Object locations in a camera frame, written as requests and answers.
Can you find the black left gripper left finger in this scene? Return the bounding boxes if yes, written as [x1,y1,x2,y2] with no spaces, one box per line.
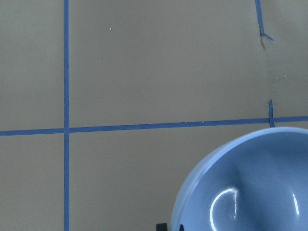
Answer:
[155,223,167,231]

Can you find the blue ceramic bowl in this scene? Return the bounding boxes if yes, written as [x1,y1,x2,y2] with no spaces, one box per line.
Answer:
[170,127,308,231]

